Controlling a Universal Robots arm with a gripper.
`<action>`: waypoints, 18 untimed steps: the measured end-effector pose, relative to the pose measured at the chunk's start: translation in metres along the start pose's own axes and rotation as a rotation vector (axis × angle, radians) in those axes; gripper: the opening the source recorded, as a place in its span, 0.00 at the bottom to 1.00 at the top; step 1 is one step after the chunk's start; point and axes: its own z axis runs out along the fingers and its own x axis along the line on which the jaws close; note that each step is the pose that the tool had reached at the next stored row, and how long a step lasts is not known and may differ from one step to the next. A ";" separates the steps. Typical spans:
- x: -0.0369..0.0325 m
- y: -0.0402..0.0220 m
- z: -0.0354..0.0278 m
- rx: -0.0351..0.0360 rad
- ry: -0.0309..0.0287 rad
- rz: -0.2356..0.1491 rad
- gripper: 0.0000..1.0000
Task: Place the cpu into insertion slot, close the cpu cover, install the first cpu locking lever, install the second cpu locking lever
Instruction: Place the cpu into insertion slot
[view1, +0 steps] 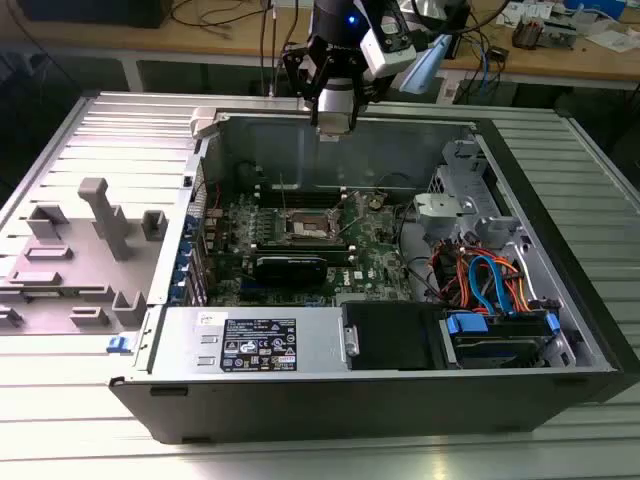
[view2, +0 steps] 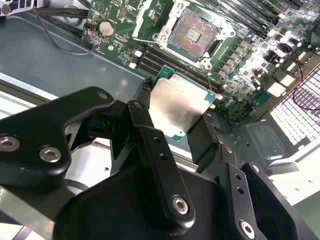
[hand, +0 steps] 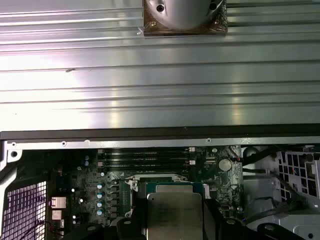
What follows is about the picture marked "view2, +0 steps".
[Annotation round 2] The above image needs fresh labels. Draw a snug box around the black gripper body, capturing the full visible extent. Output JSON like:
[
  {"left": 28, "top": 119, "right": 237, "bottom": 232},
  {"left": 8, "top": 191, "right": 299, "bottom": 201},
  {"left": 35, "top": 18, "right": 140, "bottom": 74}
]
[{"left": 53, "top": 164, "right": 230, "bottom": 240}]

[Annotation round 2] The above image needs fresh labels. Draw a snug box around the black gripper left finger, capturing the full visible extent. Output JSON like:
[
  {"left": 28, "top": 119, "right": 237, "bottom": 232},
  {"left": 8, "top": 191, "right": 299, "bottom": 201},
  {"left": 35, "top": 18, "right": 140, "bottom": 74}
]
[{"left": 0, "top": 79, "right": 197, "bottom": 238}]

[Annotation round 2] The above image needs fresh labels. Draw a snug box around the wire locking lever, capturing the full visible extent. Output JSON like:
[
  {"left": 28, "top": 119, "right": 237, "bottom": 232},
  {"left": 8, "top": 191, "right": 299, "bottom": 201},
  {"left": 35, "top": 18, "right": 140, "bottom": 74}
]
[{"left": 202, "top": 66, "right": 215, "bottom": 92}]

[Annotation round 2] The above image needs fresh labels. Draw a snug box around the silver topped CPU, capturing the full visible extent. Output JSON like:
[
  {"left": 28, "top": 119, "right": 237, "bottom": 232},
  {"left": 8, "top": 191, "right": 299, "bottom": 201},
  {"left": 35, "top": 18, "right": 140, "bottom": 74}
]
[{"left": 149, "top": 64, "right": 219, "bottom": 143}]

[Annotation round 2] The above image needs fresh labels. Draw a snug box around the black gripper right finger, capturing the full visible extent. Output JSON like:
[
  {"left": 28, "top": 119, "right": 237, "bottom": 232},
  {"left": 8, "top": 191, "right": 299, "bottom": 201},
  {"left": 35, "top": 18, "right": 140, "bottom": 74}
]
[{"left": 187, "top": 112, "right": 310, "bottom": 240}]

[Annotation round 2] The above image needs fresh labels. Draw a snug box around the metal socket cover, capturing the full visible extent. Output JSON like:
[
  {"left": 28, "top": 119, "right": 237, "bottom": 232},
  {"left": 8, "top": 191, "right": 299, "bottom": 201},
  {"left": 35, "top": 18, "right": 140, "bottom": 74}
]
[{"left": 131, "top": 0, "right": 181, "bottom": 45}]

